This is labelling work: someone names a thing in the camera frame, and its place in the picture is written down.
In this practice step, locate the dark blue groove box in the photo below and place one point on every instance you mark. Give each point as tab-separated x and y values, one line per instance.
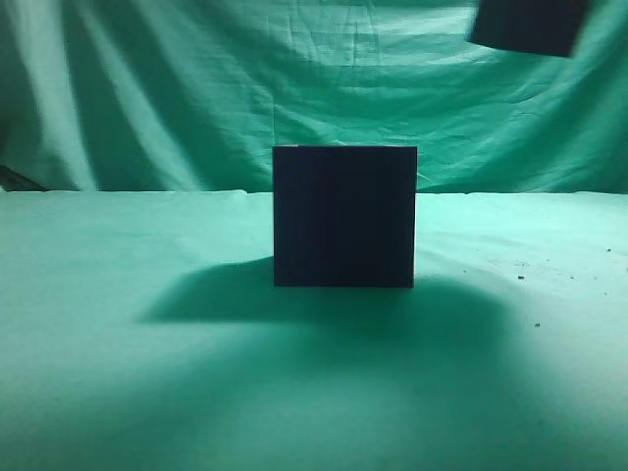
344	215

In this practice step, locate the green table cloth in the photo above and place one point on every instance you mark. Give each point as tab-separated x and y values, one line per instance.
143	331

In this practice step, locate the green cloth backdrop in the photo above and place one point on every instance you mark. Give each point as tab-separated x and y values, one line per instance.
194	95

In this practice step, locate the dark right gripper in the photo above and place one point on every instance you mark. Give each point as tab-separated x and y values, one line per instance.
542	27

